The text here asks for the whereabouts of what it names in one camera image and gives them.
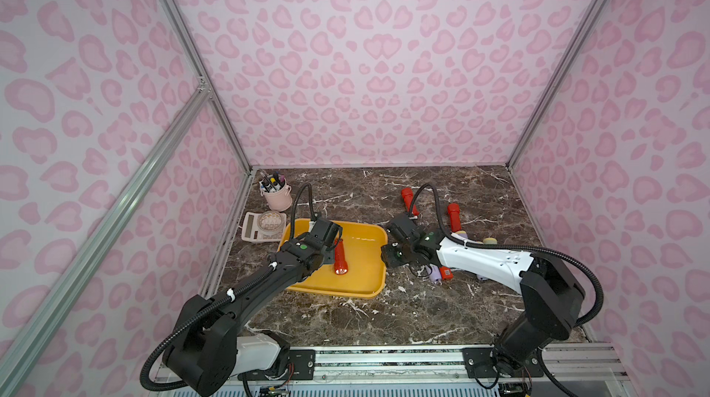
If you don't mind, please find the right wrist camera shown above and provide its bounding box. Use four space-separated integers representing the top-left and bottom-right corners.
386 213 423 245

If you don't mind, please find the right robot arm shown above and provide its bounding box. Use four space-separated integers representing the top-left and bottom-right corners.
382 214 585 376

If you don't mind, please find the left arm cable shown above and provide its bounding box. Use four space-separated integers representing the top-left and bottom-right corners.
138 182 317 393

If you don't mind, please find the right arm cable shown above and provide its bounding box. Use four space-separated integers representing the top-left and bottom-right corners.
407 182 605 329

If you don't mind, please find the purple flashlight front left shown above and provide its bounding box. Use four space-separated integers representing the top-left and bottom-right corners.
425 265 442 285

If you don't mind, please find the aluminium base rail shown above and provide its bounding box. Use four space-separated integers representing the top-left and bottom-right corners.
149 343 633 397

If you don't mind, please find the yellow plastic tray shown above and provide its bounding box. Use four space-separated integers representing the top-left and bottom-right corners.
279 219 388 299

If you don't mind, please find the red flashlight front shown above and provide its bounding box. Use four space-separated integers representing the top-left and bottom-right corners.
439 267 453 280

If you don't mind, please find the pink pen cup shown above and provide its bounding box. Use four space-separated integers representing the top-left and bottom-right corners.
259 171 292 212

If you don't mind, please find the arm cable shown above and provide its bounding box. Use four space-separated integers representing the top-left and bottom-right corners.
138 182 317 393
407 182 605 329

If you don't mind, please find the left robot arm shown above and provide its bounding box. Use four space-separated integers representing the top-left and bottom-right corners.
140 218 342 396

